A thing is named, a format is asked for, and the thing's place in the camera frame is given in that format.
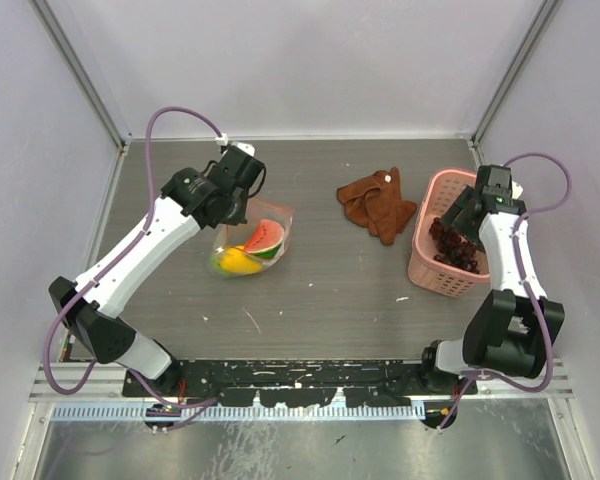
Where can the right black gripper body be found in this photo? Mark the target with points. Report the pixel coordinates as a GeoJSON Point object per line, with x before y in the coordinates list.
{"type": "Point", "coordinates": [465, 227]}

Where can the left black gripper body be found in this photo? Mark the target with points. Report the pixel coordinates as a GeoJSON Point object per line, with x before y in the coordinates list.
{"type": "Point", "coordinates": [237, 212]}

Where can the dark red grapes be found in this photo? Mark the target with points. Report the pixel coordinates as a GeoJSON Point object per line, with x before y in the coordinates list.
{"type": "Point", "coordinates": [452, 249]}

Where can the red watermelon slice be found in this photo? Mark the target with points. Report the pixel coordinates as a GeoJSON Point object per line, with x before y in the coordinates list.
{"type": "Point", "coordinates": [266, 240]}

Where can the clear orange zip bag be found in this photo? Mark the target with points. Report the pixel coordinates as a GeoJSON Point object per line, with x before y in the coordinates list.
{"type": "Point", "coordinates": [257, 209]}

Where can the yellow lemon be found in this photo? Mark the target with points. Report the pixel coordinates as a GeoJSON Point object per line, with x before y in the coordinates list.
{"type": "Point", "coordinates": [234, 260]}

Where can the green bumpy fruit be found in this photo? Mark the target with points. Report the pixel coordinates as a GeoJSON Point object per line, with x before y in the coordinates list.
{"type": "Point", "coordinates": [215, 263]}

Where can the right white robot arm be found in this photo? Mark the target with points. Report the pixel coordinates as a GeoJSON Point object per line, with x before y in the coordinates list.
{"type": "Point", "coordinates": [512, 333]}

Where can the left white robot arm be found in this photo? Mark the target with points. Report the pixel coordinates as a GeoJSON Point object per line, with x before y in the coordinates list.
{"type": "Point", "coordinates": [91, 305]}

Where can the pink plastic basket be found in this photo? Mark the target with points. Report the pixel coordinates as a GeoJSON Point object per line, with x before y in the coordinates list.
{"type": "Point", "coordinates": [443, 189]}

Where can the brown cloth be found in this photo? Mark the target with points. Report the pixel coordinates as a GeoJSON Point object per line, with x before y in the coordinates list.
{"type": "Point", "coordinates": [375, 202]}

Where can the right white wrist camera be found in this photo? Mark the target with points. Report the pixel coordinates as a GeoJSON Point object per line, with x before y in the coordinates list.
{"type": "Point", "coordinates": [517, 190]}

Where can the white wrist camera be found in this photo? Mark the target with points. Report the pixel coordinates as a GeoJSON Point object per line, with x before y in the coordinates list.
{"type": "Point", "coordinates": [224, 144]}
{"type": "Point", "coordinates": [517, 190]}

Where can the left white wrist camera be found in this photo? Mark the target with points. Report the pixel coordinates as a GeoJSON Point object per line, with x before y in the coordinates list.
{"type": "Point", "coordinates": [224, 144]}

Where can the left aluminium frame post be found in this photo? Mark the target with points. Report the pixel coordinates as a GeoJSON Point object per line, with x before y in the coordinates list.
{"type": "Point", "coordinates": [78, 70]}

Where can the aluminium frame post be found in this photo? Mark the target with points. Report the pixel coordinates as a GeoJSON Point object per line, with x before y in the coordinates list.
{"type": "Point", "coordinates": [531, 38]}
{"type": "Point", "coordinates": [78, 70]}

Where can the aluminium front rail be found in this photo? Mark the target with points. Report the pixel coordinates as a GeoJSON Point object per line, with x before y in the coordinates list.
{"type": "Point", "coordinates": [115, 381]}

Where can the right aluminium frame post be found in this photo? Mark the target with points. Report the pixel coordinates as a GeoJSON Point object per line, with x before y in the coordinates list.
{"type": "Point", "coordinates": [531, 38]}

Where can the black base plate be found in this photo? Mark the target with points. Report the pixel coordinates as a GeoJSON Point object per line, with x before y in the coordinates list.
{"type": "Point", "coordinates": [295, 384]}

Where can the white slotted cable duct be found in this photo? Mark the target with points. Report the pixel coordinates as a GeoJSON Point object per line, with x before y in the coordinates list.
{"type": "Point", "coordinates": [147, 411]}

